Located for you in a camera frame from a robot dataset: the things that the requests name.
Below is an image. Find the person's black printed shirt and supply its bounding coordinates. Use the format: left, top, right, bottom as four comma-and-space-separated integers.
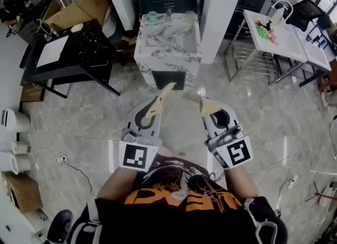
65, 153, 289, 244

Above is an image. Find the marble pattern sink basin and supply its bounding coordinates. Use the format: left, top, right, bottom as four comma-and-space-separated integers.
133, 12, 203, 93

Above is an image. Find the small white box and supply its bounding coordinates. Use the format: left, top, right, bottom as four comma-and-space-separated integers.
10, 140, 31, 155

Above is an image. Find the white curved faucet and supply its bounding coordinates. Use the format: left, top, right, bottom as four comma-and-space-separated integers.
271, 0, 294, 22

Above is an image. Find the white rectangular basin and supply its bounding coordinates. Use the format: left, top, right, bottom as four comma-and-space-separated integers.
35, 35, 70, 69

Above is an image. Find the green striped toy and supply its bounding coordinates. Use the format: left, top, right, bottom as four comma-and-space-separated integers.
255, 24, 269, 40

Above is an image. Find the metal bar rack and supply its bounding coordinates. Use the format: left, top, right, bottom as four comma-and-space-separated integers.
223, 37, 280, 83

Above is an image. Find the black speckled table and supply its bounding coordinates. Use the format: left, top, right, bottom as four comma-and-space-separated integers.
19, 18, 121, 99

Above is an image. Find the black office chair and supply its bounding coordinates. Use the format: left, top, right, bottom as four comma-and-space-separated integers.
285, 0, 332, 32

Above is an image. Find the chrome sink faucet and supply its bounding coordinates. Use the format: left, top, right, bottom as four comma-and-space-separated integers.
164, 3, 175, 19

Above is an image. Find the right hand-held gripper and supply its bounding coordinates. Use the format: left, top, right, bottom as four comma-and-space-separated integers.
181, 91, 254, 170

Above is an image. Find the person's left forearm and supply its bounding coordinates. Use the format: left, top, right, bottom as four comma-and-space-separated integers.
96, 165, 140, 201

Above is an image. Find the person's right forearm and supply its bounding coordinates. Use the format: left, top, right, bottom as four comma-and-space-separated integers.
223, 166, 260, 199

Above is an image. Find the translucent plastic cup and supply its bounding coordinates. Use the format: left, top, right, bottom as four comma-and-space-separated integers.
184, 10, 197, 24

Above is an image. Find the small cardboard box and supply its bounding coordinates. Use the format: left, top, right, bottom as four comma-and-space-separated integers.
2, 171, 43, 214

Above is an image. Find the white cylinder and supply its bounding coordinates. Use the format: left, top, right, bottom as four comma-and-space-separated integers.
0, 152, 32, 175

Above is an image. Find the white round bin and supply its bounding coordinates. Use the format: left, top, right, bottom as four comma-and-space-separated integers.
0, 108, 31, 136

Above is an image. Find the wooden stand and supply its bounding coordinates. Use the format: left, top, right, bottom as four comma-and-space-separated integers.
305, 181, 337, 213

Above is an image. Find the translucent pump bottle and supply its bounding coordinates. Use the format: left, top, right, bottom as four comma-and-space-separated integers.
271, 7, 286, 27

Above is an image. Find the chrome basin faucet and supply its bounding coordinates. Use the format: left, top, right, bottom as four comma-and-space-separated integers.
36, 18, 57, 41

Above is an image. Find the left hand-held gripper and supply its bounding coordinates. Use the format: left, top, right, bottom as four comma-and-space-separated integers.
118, 82, 176, 172

